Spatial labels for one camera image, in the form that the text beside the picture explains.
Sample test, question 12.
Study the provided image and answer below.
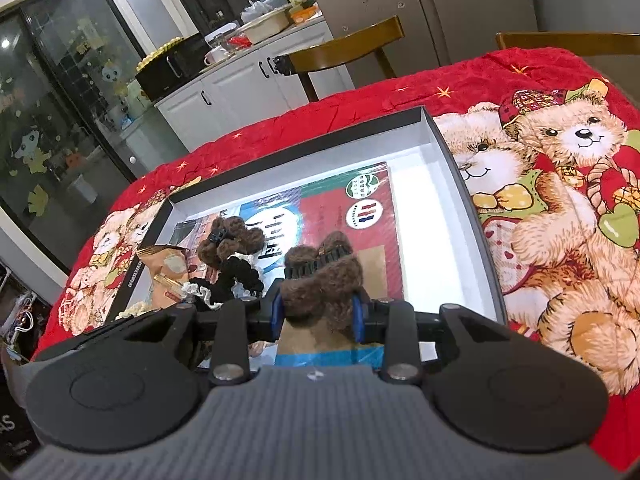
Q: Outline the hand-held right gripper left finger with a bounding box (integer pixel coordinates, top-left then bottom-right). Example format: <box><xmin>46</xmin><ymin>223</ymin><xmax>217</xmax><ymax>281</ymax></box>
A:
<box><xmin>119</xmin><ymin>295</ymin><xmax>287</xmax><ymax>387</ymax></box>

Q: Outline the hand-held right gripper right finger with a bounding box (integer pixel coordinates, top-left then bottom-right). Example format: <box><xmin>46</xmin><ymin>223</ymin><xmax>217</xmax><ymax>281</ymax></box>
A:
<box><xmin>350</xmin><ymin>293</ymin><xmax>504</xmax><ymax>384</ymax></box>

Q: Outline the brown fuzzy bow hair clip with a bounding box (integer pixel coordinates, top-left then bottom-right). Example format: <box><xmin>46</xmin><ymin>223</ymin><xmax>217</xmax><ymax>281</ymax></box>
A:
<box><xmin>277</xmin><ymin>231</ymin><xmax>365</xmax><ymax>328</ymax></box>

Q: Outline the black lace-trimmed scrunchie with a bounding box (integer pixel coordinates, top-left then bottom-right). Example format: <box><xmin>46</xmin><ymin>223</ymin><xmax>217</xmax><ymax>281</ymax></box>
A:
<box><xmin>181</xmin><ymin>252</ymin><xmax>266</xmax><ymax>311</ymax></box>

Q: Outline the brown fuzzy claw hair clip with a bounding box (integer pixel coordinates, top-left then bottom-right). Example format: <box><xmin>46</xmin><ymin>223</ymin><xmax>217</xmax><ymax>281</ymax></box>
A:
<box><xmin>196</xmin><ymin>215</ymin><xmax>266</xmax><ymax>268</ymax></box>

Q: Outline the black cardboard box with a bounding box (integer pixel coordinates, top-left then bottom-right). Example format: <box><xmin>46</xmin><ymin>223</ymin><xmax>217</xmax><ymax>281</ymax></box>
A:
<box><xmin>102</xmin><ymin>105</ymin><xmax>510</xmax><ymax>373</ymax></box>

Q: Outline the orange triangular snack packet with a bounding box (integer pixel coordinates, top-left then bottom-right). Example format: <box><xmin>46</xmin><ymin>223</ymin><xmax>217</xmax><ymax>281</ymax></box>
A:
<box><xmin>136</xmin><ymin>244</ymin><xmax>193</xmax><ymax>311</ymax></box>

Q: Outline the cream knitted scrunchie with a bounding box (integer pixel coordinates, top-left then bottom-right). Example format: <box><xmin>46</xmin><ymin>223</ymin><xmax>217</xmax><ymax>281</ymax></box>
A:
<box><xmin>117</xmin><ymin>300</ymin><xmax>151</xmax><ymax>321</ymax></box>

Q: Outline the red printed paper bag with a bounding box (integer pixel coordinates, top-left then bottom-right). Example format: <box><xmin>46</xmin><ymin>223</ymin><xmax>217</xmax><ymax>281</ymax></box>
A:
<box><xmin>170</xmin><ymin>161</ymin><xmax>405</xmax><ymax>366</ymax></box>

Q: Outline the red bear printed blanket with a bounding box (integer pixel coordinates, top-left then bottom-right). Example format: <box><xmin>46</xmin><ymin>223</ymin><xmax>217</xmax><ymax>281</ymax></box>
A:
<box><xmin>30</xmin><ymin>47</ymin><xmax>640</xmax><ymax>473</ymax></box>

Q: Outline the white kitchen cabinet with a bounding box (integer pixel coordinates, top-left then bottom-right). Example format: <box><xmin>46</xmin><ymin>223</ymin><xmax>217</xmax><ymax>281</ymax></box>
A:
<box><xmin>152</xmin><ymin>15</ymin><xmax>356</xmax><ymax>153</ymax></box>

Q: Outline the black microwave oven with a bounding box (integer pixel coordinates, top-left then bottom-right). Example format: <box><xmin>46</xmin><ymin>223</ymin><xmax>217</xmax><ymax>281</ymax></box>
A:
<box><xmin>135</xmin><ymin>34</ymin><xmax>211</xmax><ymax>103</ymax></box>

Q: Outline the wooden chair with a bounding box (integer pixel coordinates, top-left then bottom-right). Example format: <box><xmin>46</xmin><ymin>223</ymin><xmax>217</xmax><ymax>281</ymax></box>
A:
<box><xmin>495</xmin><ymin>31</ymin><xmax>640</xmax><ymax>53</ymax></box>
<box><xmin>272</xmin><ymin>15</ymin><xmax>405</xmax><ymax>103</ymax></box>

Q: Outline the glass sliding door with stickers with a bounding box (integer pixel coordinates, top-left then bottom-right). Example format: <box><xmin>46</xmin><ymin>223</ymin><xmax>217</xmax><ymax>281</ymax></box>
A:
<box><xmin>0</xmin><ymin>0</ymin><xmax>151</xmax><ymax>276</ymax></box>

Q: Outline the beige plastic basin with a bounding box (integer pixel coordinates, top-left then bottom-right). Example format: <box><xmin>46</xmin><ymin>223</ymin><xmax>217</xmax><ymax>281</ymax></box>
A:
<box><xmin>241</xmin><ymin>10</ymin><xmax>292</xmax><ymax>45</ymax></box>

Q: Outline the yellow microwave cover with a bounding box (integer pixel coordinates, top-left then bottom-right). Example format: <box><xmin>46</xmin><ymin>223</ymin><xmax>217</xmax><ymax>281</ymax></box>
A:
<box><xmin>136</xmin><ymin>35</ymin><xmax>186</xmax><ymax>72</ymax></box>

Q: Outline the orange food container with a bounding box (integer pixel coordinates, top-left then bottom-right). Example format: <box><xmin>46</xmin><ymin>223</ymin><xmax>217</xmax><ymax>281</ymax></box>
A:
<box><xmin>289</xmin><ymin>5</ymin><xmax>321</xmax><ymax>25</ymax></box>

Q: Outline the grey plastic bag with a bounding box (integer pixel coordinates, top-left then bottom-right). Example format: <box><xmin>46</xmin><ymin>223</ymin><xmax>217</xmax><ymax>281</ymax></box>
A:
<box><xmin>241</xmin><ymin>0</ymin><xmax>273</xmax><ymax>23</ymax></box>

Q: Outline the silver refrigerator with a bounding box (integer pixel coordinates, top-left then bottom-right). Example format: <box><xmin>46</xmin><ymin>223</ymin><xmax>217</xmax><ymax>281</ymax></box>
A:
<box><xmin>295</xmin><ymin>0</ymin><xmax>541</xmax><ymax>83</ymax></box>

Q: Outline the white cable bundle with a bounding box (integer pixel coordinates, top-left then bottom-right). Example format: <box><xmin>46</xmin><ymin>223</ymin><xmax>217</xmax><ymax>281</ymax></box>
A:
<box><xmin>7</xmin><ymin>292</ymin><xmax>36</xmax><ymax>336</ymax></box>

